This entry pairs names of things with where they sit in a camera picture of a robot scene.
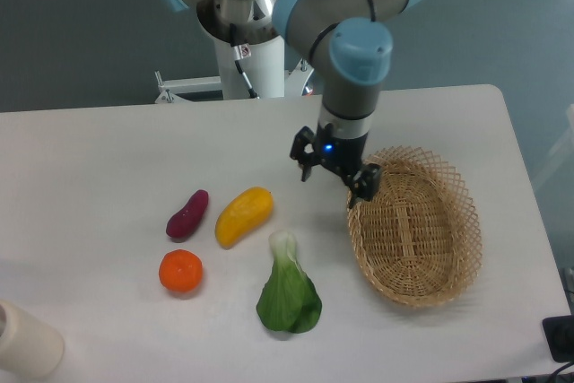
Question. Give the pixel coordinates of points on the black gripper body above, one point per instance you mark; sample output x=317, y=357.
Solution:
x=343, y=157

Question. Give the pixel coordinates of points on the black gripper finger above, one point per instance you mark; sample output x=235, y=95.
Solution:
x=302, y=151
x=365, y=184

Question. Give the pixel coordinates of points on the yellow mango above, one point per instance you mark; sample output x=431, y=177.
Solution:
x=242, y=215

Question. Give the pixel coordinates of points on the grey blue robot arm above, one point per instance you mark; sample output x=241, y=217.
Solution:
x=346, y=42

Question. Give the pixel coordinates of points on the woven wicker basket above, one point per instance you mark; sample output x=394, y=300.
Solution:
x=418, y=242

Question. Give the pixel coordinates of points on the green bok choy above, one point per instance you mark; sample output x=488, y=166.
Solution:
x=289, y=301

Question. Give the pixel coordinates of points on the purple sweet potato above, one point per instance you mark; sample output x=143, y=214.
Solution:
x=184, y=223

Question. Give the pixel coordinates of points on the orange tangerine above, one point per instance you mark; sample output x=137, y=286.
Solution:
x=180, y=271

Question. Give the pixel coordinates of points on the black device at table edge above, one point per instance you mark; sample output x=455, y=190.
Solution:
x=558, y=332

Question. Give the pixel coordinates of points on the cream cylindrical bottle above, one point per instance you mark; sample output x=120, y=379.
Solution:
x=30, y=348

